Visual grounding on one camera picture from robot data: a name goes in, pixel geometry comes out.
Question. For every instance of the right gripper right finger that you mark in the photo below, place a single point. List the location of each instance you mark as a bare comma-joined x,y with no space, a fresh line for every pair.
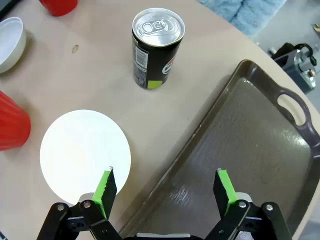
226,192

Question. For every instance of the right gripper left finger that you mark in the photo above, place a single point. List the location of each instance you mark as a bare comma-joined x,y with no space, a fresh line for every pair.
100,193

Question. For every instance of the white bowl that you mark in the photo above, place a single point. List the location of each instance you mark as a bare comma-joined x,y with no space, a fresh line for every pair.
82,150
10,42

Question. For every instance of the red plastic cup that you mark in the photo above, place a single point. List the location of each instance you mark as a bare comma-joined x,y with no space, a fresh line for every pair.
58,6
12,125

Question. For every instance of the black Pepsi can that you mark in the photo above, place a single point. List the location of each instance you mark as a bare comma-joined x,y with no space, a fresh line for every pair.
155,57

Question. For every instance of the brown plastic tray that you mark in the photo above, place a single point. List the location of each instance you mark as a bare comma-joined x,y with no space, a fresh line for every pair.
237,150

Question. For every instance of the black and silver equipment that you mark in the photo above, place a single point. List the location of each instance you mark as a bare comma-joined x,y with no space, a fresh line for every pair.
295,65

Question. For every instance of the person in blue fleece jacket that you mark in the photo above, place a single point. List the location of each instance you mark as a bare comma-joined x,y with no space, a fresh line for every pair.
245,15

